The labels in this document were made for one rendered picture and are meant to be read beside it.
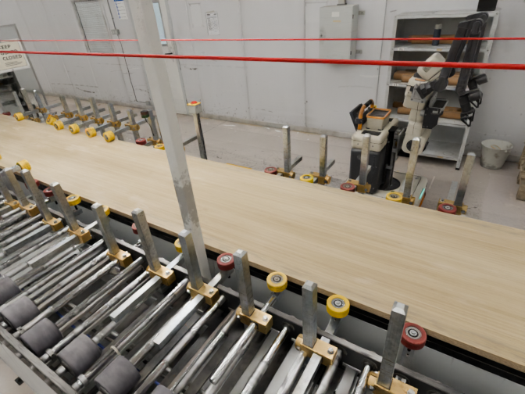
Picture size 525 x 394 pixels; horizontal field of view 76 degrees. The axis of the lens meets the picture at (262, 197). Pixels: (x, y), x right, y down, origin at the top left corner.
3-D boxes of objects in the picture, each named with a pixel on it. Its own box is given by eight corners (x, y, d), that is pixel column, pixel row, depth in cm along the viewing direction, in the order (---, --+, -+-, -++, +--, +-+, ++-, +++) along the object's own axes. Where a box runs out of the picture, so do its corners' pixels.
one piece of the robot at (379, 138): (344, 200, 307) (351, 111, 264) (364, 174, 345) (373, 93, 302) (382, 209, 291) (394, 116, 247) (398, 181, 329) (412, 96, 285)
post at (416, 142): (400, 213, 195) (413, 135, 170) (406, 215, 194) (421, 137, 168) (398, 216, 193) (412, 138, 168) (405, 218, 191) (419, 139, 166)
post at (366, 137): (358, 205, 208) (365, 132, 183) (363, 206, 206) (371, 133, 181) (356, 208, 206) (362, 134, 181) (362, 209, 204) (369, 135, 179)
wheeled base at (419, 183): (334, 213, 315) (336, 190, 302) (358, 182, 359) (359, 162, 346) (410, 233, 282) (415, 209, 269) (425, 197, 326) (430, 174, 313)
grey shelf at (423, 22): (387, 143, 447) (404, 12, 366) (463, 154, 404) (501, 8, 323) (377, 156, 416) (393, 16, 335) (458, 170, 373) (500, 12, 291)
